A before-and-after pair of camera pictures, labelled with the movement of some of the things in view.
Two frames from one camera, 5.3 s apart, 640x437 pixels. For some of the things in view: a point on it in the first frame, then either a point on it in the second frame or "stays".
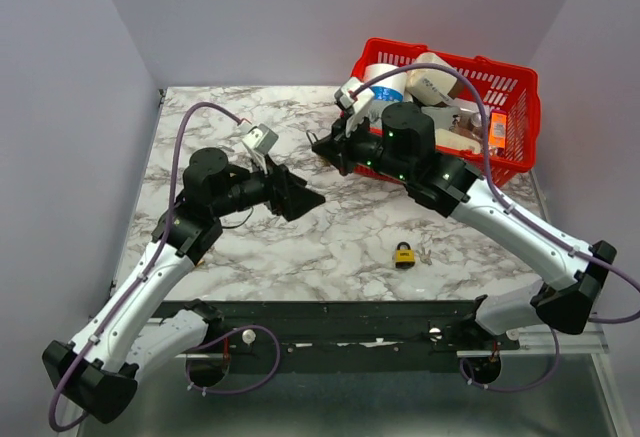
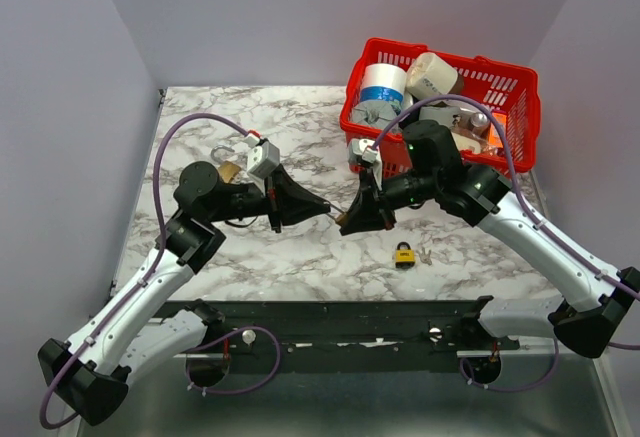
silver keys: x=424 y=257 stays
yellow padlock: x=405 y=256 stays
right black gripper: x=336 y=147 -> x=370 y=210
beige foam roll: x=430 y=85 stays
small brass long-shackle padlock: x=324 y=161 -> x=341 y=219
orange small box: x=498 y=129 stays
